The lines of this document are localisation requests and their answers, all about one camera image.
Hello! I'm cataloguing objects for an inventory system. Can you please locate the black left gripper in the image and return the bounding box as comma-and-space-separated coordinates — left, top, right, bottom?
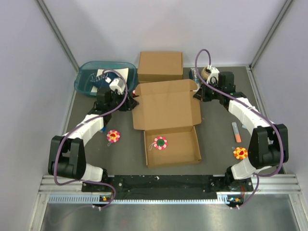
107, 90, 139, 112

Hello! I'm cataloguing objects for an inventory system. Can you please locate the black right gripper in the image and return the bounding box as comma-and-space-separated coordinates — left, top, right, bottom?
193, 80, 223, 103

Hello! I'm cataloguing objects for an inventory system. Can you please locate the brown cardboard box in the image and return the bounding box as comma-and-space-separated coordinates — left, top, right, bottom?
132, 79, 202, 168

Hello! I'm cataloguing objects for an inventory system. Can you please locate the pink flower toy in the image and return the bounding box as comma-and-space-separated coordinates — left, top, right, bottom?
148, 136, 167, 151
106, 130, 120, 146

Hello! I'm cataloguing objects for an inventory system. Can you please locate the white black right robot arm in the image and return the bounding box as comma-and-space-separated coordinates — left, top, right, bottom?
194, 72, 289, 191

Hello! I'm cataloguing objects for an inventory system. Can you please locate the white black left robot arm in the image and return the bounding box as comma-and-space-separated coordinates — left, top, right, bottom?
48, 88, 138, 191

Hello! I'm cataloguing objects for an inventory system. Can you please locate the blue toothpaste box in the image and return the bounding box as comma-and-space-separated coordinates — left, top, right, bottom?
189, 68, 200, 91

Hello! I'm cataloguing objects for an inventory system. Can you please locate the upper folded cardboard box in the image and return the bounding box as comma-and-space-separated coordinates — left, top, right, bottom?
137, 51, 183, 83

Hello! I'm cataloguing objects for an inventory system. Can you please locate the beige ceramic mug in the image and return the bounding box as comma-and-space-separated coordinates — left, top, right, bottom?
201, 67, 211, 80

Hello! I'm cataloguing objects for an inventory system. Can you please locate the dark blue shoe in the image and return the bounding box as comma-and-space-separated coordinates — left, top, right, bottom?
90, 72, 115, 89

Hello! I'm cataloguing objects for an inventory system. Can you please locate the teal plastic bin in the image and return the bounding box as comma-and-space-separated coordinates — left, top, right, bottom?
74, 61, 138, 96

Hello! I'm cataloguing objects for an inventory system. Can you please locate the orange grey marker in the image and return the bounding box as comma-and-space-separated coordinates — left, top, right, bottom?
231, 122, 242, 143

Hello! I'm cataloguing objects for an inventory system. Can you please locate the orange flower toy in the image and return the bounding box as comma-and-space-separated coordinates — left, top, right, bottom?
233, 147, 248, 160

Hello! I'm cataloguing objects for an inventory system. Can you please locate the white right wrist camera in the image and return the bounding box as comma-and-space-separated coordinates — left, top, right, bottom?
205, 66, 219, 84

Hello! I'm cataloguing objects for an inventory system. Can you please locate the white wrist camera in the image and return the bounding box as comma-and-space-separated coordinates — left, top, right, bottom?
106, 77, 125, 95
205, 66, 219, 84

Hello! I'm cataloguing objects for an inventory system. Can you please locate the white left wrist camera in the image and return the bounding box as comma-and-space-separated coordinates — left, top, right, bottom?
106, 77, 125, 95

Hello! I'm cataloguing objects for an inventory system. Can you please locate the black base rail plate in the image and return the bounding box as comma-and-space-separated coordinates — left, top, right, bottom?
81, 174, 255, 200

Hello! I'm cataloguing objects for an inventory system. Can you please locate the grey slotted cable duct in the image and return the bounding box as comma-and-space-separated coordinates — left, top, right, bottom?
48, 192, 244, 205

